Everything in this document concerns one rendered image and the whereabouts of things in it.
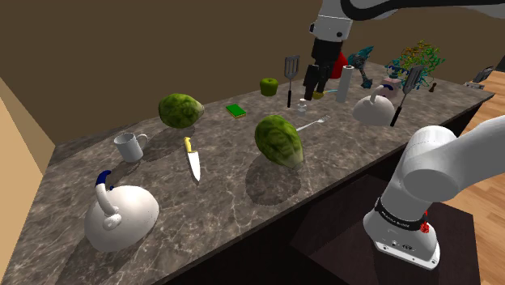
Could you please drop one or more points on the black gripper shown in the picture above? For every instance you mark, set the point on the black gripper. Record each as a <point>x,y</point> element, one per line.
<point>326,51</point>

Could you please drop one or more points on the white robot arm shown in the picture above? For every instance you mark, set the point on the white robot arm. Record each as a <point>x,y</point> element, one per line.
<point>430,165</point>

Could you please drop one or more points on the yellow teal dish brush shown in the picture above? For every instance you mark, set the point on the yellow teal dish brush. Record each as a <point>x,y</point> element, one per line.
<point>318,95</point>

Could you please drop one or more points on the red cone shaped object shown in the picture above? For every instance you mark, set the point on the red cone shaped object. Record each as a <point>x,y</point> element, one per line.
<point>340,65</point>

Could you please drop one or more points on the white paper towel roll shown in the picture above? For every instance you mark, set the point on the white paper towel roll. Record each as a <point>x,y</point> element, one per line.
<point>345,85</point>

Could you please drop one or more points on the small clear salt shaker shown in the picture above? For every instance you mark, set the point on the small clear salt shaker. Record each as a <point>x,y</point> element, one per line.
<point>302,105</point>

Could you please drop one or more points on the silver fork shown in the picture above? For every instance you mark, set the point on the silver fork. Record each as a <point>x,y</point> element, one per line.
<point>311,124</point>

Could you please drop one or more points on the green apple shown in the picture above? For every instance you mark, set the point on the green apple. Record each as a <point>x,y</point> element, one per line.
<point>269,87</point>

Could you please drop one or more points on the small white kettle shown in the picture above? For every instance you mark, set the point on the small white kettle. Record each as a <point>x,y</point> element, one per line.
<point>373,112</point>

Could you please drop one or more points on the green lettuce head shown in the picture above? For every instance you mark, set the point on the green lettuce head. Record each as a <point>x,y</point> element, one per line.
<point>179,110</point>
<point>278,142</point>

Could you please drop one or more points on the pink white box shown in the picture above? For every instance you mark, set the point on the pink white box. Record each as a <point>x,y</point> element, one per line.
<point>391,85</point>

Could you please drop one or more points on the green yellow sponge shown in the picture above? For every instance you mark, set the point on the green yellow sponge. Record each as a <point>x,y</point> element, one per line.
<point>236,110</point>

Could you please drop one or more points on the colourful wiry plant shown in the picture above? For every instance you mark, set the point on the colourful wiry plant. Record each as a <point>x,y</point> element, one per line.
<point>420,59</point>

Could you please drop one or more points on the small brown pepper mill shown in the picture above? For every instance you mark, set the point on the small brown pepper mill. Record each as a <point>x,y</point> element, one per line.
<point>433,87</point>

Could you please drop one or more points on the grey appliance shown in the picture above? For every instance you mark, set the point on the grey appliance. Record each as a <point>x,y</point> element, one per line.
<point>482,75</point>

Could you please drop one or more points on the dark robot stand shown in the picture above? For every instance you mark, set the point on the dark robot stand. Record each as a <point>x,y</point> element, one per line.
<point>339,252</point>

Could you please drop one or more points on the white mug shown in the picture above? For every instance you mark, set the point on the white mug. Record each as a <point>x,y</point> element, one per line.
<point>128,148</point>

